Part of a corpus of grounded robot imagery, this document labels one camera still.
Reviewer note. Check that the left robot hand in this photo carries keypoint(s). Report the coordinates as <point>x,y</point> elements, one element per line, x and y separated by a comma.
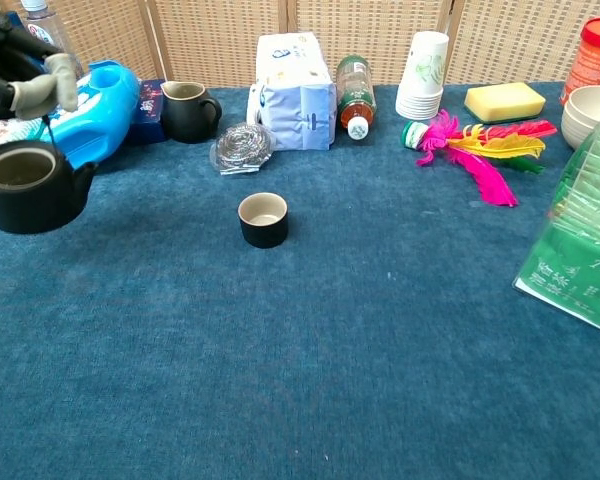
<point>20,75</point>

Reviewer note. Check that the black ceramic pitcher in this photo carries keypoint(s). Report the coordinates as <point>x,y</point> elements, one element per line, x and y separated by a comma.
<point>185,117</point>

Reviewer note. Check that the stack of white paper cups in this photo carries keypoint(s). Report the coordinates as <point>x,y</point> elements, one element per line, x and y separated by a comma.
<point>422,75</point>

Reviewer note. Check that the stack of beige bowls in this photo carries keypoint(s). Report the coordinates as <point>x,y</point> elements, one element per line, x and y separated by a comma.
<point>587,112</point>

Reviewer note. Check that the blue tablecloth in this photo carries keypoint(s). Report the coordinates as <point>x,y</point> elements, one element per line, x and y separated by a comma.
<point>300,325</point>

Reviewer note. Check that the blue detergent bottle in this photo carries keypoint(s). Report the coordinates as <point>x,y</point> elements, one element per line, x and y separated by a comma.
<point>105,110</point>

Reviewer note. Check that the clear plastic water bottle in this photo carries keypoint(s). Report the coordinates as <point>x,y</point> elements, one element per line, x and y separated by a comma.
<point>47,27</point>

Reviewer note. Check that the green tea bag packets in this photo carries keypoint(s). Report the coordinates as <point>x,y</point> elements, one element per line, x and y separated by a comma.
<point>580,240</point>

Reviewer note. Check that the black ceramic teacup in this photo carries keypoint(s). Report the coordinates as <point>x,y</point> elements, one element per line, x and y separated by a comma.
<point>263,227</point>

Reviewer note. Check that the steel wool scrubber in wrapper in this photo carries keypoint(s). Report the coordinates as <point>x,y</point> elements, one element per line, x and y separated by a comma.
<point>242,147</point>

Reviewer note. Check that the woven rattan folding screen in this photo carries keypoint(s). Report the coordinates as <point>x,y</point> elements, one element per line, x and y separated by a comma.
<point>220,40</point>

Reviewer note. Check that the teal snack package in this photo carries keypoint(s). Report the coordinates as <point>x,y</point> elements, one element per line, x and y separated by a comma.
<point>10,131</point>

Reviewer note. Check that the dark blue patterned box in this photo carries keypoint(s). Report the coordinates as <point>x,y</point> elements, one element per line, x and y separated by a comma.
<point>147,112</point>

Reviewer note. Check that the orange cylindrical canister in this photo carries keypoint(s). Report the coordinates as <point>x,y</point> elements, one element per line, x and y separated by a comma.
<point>592,55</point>

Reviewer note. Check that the colourful feather shuttlecock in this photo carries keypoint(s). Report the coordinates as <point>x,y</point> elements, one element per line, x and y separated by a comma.
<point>480,150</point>

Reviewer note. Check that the white tissue paper pack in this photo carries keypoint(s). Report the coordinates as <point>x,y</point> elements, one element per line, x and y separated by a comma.
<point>295,90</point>

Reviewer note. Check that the yellow green sponge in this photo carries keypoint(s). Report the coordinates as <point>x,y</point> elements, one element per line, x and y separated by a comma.
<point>505,100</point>

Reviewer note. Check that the tea drink plastic bottle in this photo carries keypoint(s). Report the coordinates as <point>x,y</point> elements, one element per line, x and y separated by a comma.
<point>355,90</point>

